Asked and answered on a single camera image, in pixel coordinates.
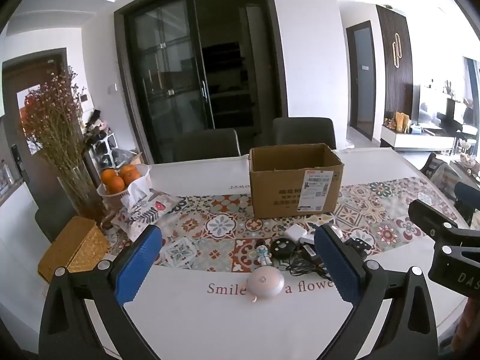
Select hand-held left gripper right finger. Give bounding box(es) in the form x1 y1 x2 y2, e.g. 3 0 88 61
313 224 441 360

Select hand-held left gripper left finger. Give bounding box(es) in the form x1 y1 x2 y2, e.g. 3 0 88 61
37 224 163 360

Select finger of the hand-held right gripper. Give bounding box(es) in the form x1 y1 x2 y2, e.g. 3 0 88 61
454 181 480 230
408 199 461 239

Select black round cable hub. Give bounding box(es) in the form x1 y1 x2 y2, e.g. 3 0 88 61
271 238 297 260

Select white round device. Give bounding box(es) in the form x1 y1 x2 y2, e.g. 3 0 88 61
246 266 285 304

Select brown cardboard box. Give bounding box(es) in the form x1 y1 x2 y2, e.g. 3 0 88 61
248 143 345 219

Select black plug adapter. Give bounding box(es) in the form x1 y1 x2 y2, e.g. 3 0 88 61
343 237 372 258

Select chair with patterned cushion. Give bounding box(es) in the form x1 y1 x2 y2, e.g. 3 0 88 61
419 152 463 193

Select white charger block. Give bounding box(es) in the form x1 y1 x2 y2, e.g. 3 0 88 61
283 224 316 245

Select floral fabric tissue cover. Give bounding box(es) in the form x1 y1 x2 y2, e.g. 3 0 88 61
110 174 179 242

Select woven straw storage box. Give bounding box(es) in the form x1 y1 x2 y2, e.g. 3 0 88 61
37 216 110 283

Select white fruit basket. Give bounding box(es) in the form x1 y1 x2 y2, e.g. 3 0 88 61
96 163 151 211

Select white television cabinet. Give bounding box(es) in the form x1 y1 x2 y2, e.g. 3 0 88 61
380 124 470 155

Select glass vase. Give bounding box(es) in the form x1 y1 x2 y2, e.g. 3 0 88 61
56 164 104 226

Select dark dining chair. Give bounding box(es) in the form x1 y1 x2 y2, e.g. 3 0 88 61
34 194 76 243

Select yellow paper bag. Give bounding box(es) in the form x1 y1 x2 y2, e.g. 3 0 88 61
395 111 412 134

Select television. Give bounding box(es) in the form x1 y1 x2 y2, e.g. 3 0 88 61
418 84 470 128

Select grey plastic bag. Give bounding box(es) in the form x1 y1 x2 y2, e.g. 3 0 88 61
112 148 140 168

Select white shoe rack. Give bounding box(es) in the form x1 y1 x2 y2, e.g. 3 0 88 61
84 135 117 170

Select grey dining chair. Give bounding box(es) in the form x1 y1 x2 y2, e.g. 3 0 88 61
173 128 242 164
272 117 337 151

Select pile of shoes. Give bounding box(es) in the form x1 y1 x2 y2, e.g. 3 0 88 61
84 109 113 140

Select dark room doorway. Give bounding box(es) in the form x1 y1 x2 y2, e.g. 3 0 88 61
345 20 376 142

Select dried flower bunch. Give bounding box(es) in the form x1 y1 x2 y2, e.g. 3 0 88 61
22 65 89 174

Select dark glass sliding door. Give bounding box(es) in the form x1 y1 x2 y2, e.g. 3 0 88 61
114 0 290 164

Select brown entrance door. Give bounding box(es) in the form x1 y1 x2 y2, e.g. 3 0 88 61
1 47 82 204

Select black cable bundle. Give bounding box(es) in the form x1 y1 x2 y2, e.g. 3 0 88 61
287 245 331 277

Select masked medic figurine keychain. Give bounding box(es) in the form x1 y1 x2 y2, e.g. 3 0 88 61
255 243 274 267

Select dark slatted wall panel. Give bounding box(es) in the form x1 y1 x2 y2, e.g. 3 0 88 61
376 4 414 129

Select gold wall ornament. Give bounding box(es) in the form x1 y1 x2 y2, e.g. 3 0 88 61
391 33 404 69

